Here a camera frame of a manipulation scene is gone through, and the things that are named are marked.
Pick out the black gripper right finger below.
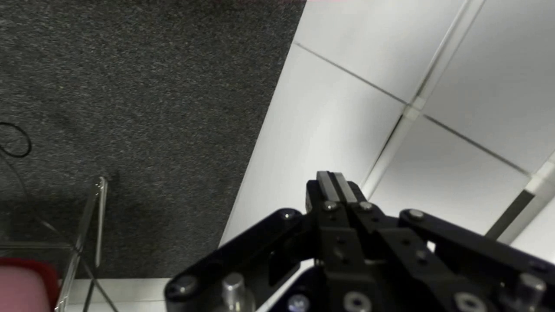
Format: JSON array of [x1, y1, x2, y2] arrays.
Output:
[[332, 173, 495, 312]]

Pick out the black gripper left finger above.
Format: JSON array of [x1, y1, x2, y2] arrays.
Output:
[[306, 171, 374, 312]]

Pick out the white lower cabinets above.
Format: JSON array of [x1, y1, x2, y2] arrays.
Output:
[[223, 0, 555, 260]]

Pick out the red chair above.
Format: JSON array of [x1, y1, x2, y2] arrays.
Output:
[[0, 177, 117, 312]]

